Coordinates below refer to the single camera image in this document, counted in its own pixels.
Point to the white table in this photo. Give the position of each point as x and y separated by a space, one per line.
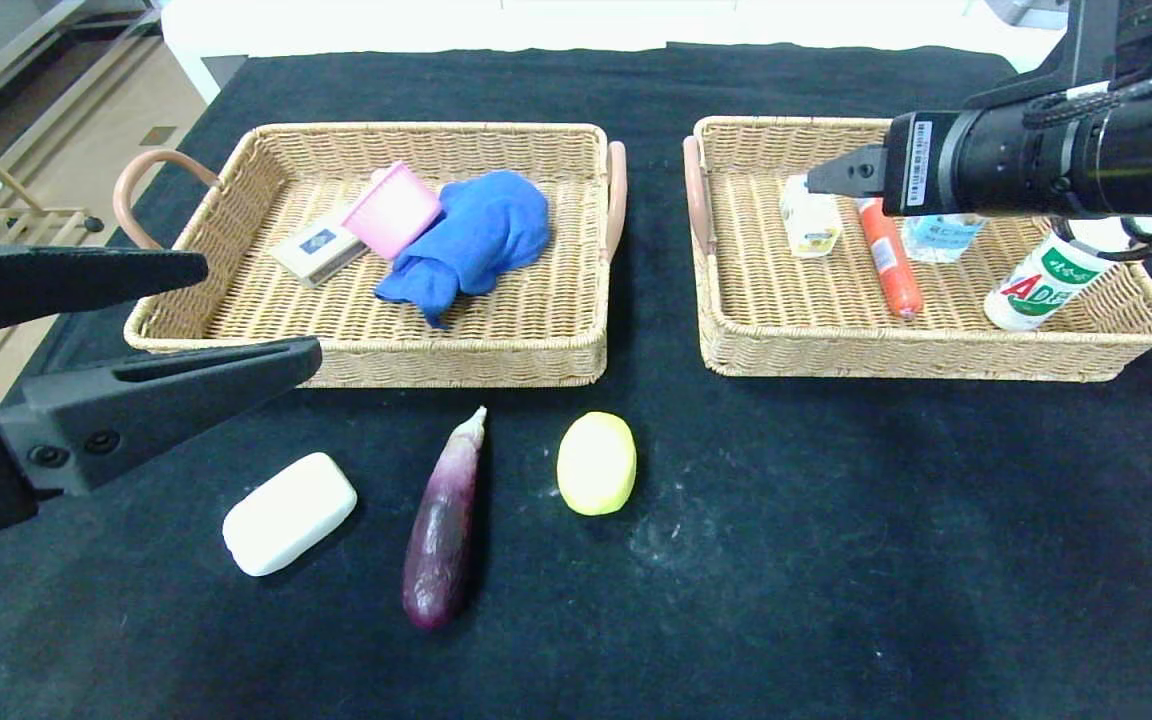
226 30

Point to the wooden rack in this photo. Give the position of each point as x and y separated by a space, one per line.
36 225

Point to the pink plastic cup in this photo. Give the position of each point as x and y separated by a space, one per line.
391 212

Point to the white milk bottle green label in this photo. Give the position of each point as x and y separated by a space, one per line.
1041 290

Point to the grey metal rail frame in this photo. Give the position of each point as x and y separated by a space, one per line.
16 52

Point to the yellow lemon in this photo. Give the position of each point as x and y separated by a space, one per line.
596 465

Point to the orange sausage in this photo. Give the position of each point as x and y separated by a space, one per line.
891 265

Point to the blue cloth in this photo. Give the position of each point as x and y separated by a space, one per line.
481 235

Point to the brass floor outlet cover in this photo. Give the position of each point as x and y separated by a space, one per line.
159 137

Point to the cream box with blue print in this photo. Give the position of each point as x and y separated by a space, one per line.
316 248

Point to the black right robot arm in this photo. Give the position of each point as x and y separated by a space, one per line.
1136 160

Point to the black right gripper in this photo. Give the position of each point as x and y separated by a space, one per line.
916 163

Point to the purple eggplant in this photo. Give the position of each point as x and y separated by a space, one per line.
441 530

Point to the white soap bar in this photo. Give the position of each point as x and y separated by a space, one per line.
288 515

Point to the clear water bottle blue cap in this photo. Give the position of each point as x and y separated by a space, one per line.
941 240

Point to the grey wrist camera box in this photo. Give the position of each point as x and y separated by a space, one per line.
1026 12

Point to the small white drink carton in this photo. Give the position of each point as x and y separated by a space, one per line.
814 228

